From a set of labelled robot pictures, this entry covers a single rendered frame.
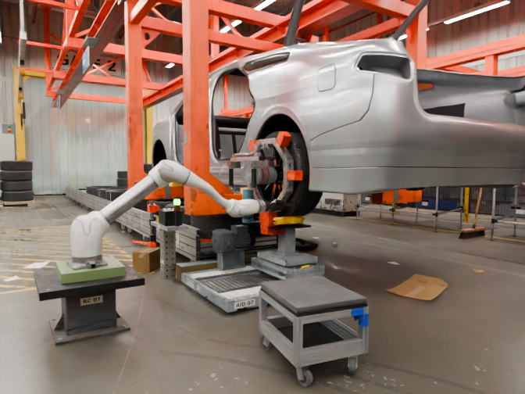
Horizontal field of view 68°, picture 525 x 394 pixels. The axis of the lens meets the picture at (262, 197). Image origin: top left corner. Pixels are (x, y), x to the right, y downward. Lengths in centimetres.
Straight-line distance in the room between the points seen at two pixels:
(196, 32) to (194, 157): 97
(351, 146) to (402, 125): 31
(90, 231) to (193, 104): 138
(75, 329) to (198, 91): 190
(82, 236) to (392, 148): 178
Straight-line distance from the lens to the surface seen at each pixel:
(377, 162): 235
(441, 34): 1346
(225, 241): 310
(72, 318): 237
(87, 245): 233
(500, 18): 1270
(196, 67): 328
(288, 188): 276
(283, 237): 307
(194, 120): 320
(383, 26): 554
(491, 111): 392
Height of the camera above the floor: 88
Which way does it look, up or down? 4 degrees down
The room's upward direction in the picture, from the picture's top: straight up
